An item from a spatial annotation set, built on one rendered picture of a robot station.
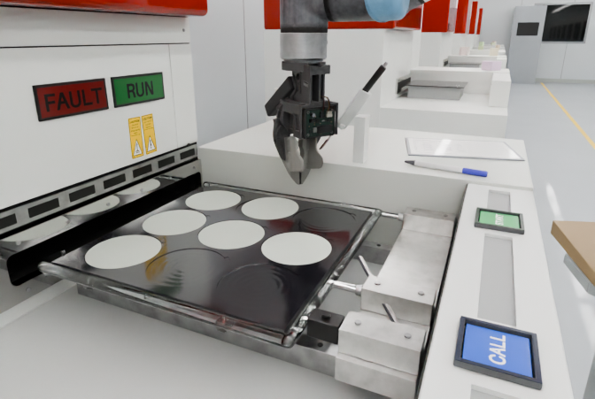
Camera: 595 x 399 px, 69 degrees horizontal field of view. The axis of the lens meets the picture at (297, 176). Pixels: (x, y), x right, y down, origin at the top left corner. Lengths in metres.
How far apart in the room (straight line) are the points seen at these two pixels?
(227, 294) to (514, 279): 0.31
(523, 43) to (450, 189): 12.15
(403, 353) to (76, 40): 0.59
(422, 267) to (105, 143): 0.52
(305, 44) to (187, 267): 0.36
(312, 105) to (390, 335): 0.37
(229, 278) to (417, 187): 0.36
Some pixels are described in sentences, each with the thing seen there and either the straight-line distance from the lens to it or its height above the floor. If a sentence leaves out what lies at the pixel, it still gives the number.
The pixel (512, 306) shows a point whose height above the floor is 0.96.
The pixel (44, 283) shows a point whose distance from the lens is 0.72.
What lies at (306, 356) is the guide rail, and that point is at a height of 0.84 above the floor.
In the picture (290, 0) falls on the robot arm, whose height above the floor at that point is 1.24.
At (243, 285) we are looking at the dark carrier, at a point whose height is 0.90.
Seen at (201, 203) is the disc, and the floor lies 0.90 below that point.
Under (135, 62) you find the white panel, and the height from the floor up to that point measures 1.14.
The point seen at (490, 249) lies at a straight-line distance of 0.54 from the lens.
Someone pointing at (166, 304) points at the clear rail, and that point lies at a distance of 0.52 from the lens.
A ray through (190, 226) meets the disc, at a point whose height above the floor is 0.90.
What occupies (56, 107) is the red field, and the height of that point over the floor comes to 1.09.
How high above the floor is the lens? 1.19
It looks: 18 degrees down
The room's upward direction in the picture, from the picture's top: straight up
